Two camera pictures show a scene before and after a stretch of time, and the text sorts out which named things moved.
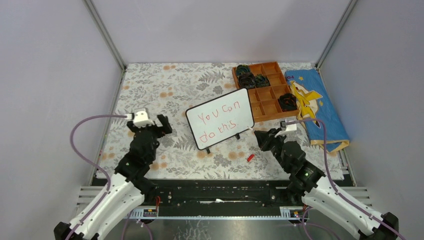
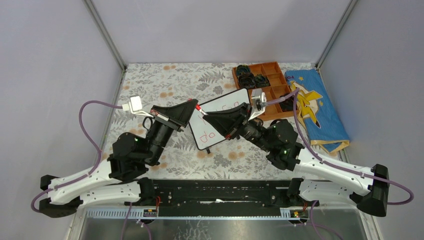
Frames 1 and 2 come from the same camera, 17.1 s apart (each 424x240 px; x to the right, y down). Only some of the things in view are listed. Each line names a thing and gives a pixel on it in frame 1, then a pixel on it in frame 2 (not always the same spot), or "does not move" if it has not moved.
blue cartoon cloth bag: [313, 101] does not move
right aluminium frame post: [351, 6] does not move
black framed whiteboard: [216, 120] does not move
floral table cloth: [167, 89] does not move
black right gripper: [265, 138] to [228, 122]
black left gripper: [135, 130] to [178, 117]
